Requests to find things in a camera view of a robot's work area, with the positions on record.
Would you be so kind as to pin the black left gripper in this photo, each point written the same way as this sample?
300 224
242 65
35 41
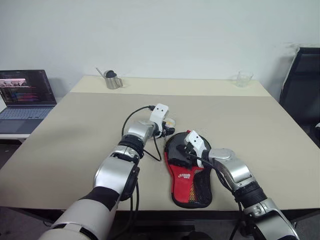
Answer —
162 128

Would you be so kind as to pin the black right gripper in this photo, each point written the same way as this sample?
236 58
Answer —
191 156

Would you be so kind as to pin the black red mesh paddle case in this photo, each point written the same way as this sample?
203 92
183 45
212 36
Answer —
183 186

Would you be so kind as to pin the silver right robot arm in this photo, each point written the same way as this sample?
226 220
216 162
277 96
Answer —
245 182

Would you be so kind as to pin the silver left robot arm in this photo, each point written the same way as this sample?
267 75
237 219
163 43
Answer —
112 175

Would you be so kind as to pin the stainless steel cup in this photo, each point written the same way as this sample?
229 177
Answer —
113 82

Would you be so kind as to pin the clear glass cup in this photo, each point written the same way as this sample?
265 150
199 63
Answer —
243 80

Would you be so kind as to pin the white straw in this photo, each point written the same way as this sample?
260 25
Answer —
100 71

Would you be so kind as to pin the black office chair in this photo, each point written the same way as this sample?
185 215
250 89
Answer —
302 95

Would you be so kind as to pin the open dark laptop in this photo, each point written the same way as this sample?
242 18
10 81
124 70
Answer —
25 92

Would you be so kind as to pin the white side table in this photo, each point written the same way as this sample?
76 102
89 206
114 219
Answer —
13 136

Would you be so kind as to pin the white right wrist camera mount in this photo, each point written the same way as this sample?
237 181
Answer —
197 143

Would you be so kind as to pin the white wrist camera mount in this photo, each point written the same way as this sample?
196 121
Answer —
197 143
158 112

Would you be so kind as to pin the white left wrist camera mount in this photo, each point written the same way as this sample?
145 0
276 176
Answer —
158 112

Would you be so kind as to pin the black table frame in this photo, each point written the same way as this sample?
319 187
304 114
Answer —
162 222

